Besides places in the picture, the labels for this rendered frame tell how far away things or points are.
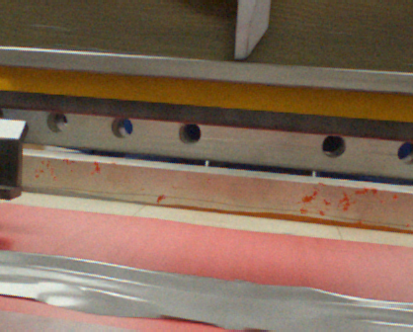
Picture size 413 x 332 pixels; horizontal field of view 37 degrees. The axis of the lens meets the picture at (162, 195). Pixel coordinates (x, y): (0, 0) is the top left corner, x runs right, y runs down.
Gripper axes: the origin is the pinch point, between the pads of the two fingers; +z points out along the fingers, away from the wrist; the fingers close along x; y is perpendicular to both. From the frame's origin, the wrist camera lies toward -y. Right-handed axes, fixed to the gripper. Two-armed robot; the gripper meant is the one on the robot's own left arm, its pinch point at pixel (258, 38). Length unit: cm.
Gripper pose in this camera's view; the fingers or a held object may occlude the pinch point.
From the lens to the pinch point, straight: 35.2
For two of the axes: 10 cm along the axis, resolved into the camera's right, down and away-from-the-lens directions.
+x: -1.9, 1.7, -9.7
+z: -0.8, 9.8, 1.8
